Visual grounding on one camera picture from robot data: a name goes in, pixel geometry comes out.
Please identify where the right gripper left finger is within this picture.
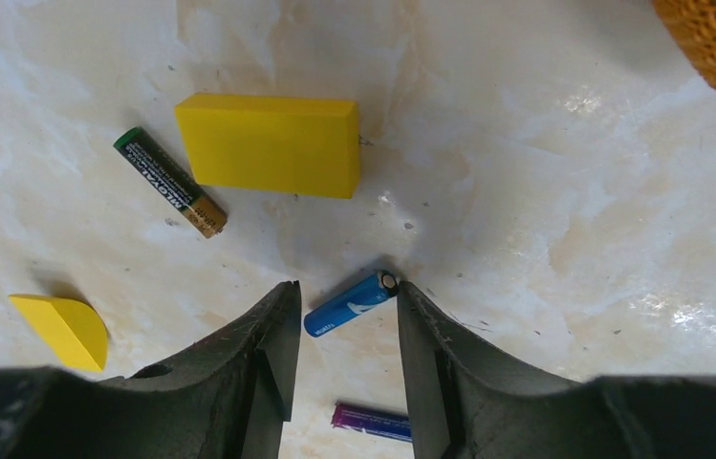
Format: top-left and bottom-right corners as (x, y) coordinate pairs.
(0, 281), (301, 458)

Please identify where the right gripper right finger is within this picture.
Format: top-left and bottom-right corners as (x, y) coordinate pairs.
(397, 281), (716, 458)

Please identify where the purple blue battery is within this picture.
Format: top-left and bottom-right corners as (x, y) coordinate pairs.
(331, 402), (412, 443)

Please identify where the yellow rectangular block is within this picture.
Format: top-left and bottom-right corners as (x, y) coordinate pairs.
(174, 93), (361, 199)

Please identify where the green gold battery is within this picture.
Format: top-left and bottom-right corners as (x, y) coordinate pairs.
(113, 126), (228, 239)

